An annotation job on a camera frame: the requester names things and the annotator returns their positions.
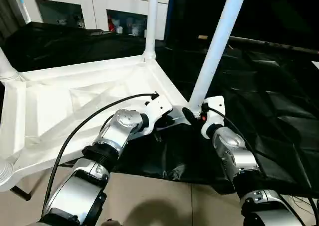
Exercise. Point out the white plastic table leg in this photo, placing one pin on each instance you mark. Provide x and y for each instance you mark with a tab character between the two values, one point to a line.
219	42
5	66
151	22
5	172

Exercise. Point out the white plastic table top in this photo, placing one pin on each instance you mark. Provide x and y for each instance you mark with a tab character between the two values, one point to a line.
75	96

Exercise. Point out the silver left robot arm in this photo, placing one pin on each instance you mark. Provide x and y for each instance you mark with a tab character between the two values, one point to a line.
119	131

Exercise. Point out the black work mat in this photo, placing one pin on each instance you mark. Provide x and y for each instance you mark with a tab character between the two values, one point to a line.
269	111

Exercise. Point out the white bottle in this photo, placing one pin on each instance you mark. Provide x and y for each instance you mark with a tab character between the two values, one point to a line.
133	29

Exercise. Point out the dark metal rod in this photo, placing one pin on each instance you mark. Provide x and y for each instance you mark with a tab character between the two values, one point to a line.
269	42

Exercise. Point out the small white jar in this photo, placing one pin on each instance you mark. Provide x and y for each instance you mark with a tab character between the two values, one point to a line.
118	28

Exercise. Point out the dark robot foot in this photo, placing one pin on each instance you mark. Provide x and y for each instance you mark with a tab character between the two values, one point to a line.
109	223

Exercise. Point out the red bottle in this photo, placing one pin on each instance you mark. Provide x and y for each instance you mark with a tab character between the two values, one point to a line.
110	23

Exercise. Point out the white flat board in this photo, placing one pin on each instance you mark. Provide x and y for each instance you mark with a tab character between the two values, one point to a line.
316	64

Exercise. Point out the dark grey curtain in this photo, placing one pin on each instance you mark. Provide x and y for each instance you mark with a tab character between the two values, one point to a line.
7	7

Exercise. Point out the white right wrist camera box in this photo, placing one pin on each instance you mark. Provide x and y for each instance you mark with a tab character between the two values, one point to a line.
213	111

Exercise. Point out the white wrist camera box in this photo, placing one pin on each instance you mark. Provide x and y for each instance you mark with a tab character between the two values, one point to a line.
159	106
213	111

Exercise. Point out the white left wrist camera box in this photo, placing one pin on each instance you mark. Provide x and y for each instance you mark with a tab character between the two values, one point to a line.
159	106

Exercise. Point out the grey metal frame leg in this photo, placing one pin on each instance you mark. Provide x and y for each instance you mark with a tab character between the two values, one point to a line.
20	192

